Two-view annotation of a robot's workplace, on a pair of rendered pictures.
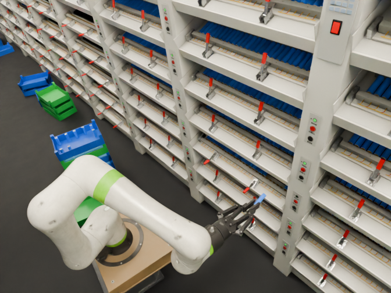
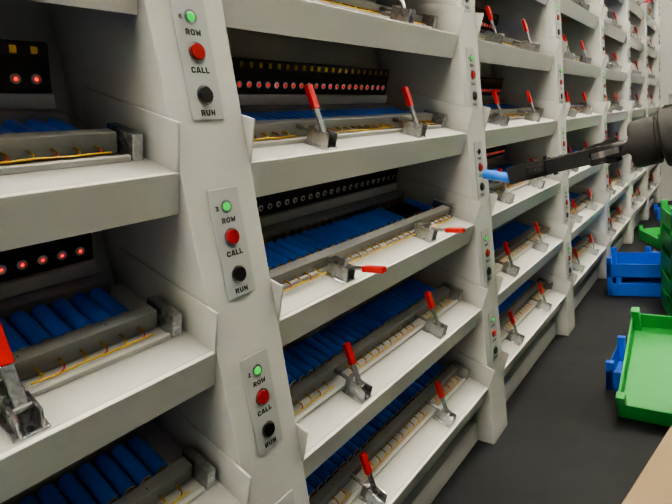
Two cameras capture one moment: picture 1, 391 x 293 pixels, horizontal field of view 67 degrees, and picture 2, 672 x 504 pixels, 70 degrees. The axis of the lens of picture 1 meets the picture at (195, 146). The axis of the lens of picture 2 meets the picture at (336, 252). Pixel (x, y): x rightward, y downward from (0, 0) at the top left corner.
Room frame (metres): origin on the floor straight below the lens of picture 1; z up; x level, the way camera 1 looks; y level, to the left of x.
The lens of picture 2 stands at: (1.25, 0.59, 0.73)
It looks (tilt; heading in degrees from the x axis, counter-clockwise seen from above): 11 degrees down; 258
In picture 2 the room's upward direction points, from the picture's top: 8 degrees counter-clockwise
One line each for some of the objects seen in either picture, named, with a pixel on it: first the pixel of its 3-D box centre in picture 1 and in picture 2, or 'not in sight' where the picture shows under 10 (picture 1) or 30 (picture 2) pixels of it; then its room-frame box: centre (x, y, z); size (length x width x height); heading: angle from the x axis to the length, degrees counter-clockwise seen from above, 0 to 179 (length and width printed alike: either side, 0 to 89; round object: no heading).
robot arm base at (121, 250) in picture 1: (105, 244); not in sight; (0.75, 0.49, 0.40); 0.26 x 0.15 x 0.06; 115
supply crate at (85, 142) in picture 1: (77, 139); not in sight; (1.53, 0.77, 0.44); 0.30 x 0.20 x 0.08; 113
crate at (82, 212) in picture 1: (87, 206); not in sight; (1.27, 0.80, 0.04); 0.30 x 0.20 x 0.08; 112
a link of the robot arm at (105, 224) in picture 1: (106, 227); not in sight; (0.76, 0.45, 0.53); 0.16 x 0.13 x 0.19; 144
